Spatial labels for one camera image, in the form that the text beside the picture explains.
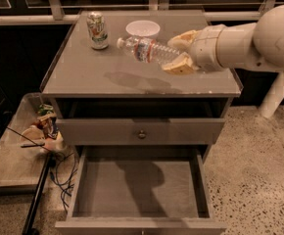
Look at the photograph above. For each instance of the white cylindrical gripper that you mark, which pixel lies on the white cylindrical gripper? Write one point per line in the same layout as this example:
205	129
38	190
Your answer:
207	48

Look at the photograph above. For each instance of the grey open middle drawer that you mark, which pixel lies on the grey open middle drawer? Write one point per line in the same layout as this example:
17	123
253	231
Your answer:
140	190

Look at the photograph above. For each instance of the grey top drawer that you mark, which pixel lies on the grey top drawer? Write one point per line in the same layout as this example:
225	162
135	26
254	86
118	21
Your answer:
124	131

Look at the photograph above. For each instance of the clear plastic water bottle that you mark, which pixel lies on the clear plastic water bottle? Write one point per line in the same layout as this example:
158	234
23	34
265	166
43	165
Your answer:
147	50

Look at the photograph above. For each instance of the green white soda can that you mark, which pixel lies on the green white soda can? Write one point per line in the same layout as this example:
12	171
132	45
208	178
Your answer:
97	30

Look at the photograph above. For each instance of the black pole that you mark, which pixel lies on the black pole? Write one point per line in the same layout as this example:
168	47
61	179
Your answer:
28	230

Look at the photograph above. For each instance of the colourful snack bag pile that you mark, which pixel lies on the colourful snack bag pile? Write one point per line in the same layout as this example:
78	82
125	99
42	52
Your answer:
43	132

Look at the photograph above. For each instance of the round metal drawer knob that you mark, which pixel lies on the round metal drawer knob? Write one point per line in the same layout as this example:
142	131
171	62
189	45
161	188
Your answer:
142	134

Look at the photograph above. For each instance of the white ceramic bowl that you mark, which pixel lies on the white ceramic bowl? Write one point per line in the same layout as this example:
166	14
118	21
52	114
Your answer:
143	29

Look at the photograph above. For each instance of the white slanted post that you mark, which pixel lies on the white slanted post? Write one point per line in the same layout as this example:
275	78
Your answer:
273	97

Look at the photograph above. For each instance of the metal window railing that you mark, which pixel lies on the metal window railing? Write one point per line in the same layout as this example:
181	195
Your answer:
57	4

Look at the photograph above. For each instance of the grey drawer cabinet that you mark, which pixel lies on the grey drawer cabinet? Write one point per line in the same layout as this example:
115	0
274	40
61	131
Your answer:
86	83

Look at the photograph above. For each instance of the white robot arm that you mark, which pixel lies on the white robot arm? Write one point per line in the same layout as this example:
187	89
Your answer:
255	46

